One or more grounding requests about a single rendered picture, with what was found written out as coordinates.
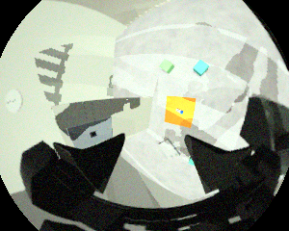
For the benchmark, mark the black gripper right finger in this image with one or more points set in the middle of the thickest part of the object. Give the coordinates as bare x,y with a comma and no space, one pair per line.
213,163

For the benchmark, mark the small light green block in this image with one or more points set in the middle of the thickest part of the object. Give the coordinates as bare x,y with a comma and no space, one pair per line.
167,66

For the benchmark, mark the small cyan cube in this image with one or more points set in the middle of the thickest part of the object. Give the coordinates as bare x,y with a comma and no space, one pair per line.
200,67

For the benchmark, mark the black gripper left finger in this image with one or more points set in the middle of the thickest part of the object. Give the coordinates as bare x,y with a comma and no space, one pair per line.
96,162

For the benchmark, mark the small cyan block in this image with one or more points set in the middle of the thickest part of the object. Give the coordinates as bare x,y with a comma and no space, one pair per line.
190,162

